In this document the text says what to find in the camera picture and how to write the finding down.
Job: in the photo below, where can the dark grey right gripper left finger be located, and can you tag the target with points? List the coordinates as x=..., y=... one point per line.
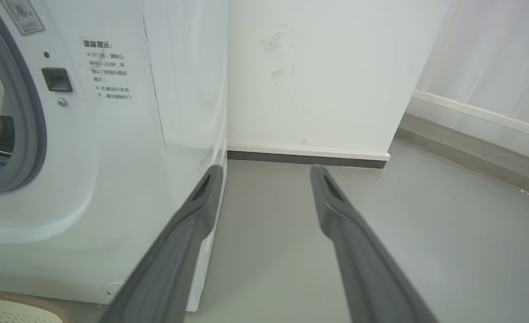
x=170, y=264

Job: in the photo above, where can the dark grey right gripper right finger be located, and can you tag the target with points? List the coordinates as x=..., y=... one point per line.
x=363, y=269

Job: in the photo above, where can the white front-load washing machine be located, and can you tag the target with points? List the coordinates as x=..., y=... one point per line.
x=103, y=148

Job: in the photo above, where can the cream laundry basket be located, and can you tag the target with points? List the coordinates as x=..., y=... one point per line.
x=9, y=309

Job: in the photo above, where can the white window frame sill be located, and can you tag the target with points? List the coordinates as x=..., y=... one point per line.
x=479, y=119

